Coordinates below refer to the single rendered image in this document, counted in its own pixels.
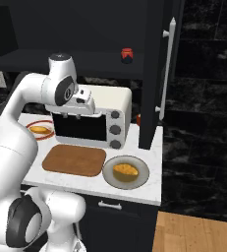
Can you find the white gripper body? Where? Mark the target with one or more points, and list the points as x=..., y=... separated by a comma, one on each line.
x=73, y=109

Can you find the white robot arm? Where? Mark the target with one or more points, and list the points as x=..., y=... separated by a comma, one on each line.
x=10, y=154

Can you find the brown wooden cutting board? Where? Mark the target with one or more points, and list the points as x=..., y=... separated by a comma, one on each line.
x=74, y=160

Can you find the red jam jar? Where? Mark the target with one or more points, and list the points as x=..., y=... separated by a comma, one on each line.
x=127, y=55

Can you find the golden croissant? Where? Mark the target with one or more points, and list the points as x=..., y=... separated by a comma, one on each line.
x=126, y=169

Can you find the dark base cabinet door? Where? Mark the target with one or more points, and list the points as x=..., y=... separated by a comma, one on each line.
x=118, y=233

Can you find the black glass toaster oven door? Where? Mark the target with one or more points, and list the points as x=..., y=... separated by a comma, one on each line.
x=85, y=128

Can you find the red rimmed white plate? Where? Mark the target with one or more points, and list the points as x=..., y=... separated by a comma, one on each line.
x=49, y=136

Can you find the golden brown pastry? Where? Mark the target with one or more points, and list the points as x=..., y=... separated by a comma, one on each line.
x=40, y=130

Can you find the white toaster oven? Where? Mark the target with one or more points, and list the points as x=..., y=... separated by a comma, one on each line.
x=113, y=96

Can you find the grey toaster oven knob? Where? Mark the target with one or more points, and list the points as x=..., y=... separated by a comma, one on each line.
x=115, y=129
x=115, y=114
x=115, y=144

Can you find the small red object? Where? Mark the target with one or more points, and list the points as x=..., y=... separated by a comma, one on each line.
x=138, y=119

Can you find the grey plate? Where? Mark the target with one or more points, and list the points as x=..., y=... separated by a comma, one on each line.
x=142, y=174

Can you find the dark drawer front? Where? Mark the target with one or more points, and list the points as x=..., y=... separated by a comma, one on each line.
x=141, y=210

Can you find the dark wall cabinet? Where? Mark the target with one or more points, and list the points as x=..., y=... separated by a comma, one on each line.
x=85, y=32

